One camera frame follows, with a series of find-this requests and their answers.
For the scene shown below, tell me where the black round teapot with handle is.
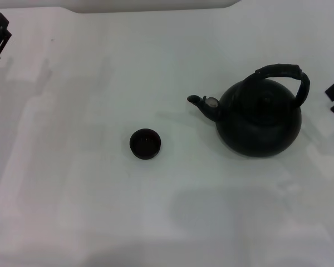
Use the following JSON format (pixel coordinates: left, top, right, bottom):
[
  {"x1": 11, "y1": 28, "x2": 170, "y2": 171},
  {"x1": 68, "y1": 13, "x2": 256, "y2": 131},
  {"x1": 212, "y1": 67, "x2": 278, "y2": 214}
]
[{"x1": 186, "y1": 63, "x2": 311, "y2": 159}]

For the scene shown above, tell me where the small dark round teacup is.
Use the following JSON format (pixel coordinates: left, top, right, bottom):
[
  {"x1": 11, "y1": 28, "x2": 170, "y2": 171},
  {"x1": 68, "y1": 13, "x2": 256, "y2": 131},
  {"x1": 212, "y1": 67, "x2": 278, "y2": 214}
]
[{"x1": 129, "y1": 127, "x2": 163, "y2": 161}]

